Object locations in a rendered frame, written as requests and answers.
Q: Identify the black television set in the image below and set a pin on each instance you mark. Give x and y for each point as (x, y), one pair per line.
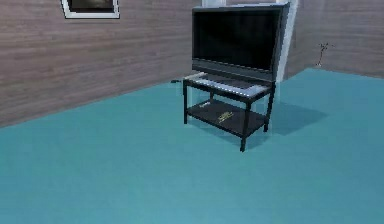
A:
(233, 40)

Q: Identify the white framed wall picture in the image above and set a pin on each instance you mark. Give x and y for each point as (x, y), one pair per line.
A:
(90, 8)

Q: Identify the black television stand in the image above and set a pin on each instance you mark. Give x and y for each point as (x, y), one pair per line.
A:
(230, 117)

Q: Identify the dark book with yellow print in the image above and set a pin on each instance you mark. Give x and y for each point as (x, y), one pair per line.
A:
(225, 117)

